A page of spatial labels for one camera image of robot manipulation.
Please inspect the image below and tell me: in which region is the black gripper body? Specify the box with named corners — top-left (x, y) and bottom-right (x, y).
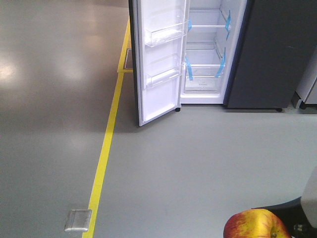
top-left (256, 197), bottom-right (317, 238)

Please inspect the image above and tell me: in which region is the red yellow apple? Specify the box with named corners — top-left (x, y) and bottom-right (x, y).
top-left (223, 209), bottom-right (291, 238)

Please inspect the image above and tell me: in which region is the grey open fridge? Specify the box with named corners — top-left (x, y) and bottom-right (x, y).
top-left (174, 0), bottom-right (317, 113)

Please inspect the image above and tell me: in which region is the clear lower door bin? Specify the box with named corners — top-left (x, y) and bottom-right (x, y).
top-left (144, 63), bottom-right (184, 89)

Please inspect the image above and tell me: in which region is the clear door bin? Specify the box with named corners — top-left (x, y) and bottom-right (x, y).
top-left (144, 63), bottom-right (184, 89)
top-left (144, 21), bottom-right (188, 47)

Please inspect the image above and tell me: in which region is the silver floor socket plate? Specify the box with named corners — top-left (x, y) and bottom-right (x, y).
top-left (64, 209), bottom-right (92, 232)

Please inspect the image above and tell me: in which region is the clear upper door bin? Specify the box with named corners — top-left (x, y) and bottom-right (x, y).
top-left (144, 21), bottom-right (188, 47)

